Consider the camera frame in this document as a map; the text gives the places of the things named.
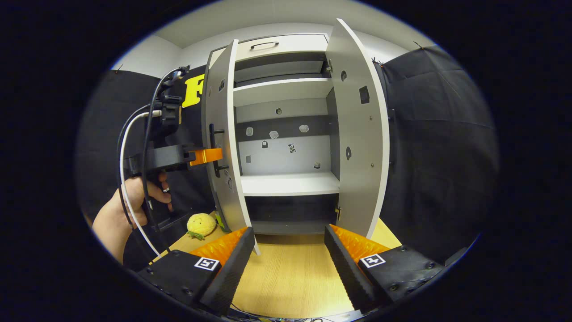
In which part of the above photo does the white double-door shoe cabinet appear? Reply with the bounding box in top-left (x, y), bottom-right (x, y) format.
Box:
top-left (201, 18), bottom-right (391, 240)

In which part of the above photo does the white cabinet door headphone sticker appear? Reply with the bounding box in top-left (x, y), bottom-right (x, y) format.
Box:
top-left (325, 18), bottom-right (391, 240)

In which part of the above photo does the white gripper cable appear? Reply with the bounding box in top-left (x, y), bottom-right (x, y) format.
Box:
top-left (119, 110), bottom-right (162, 258)

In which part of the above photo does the white cabinet drawer front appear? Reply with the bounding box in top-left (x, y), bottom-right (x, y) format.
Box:
top-left (209, 34), bottom-right (330, 63)

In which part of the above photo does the yellow plush toy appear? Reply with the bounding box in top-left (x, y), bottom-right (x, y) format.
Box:
top-left (186, 213), bottom-right (218, 241)

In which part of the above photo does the black backdrop cloth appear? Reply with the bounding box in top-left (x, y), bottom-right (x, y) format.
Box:
top-left (76, 45), bottom-right (499, 269)

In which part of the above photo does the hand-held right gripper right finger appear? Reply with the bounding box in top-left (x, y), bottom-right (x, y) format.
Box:
top-left (324, 224), bottom-right (447, 314)

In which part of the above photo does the white cabinet door camera sticker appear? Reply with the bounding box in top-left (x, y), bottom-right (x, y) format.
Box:
top-left (201, 39), bottom-right (262, 255)

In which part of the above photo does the black door handle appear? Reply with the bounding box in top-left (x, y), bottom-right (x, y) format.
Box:
top-left (209, 123), bottom-right (229, 178)

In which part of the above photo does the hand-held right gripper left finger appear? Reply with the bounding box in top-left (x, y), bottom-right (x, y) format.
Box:
top-left (136, 226), bottom-right (256, 316)

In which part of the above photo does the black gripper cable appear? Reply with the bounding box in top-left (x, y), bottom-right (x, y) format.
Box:
top-left (116, 67), bottom-right (188, 251)

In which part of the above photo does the white cabinet shelf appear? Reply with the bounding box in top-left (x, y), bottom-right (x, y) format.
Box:
top-left (232, 78), bottom-right (333, 107)
top-left (240, 171), bottom-right (341, 197)

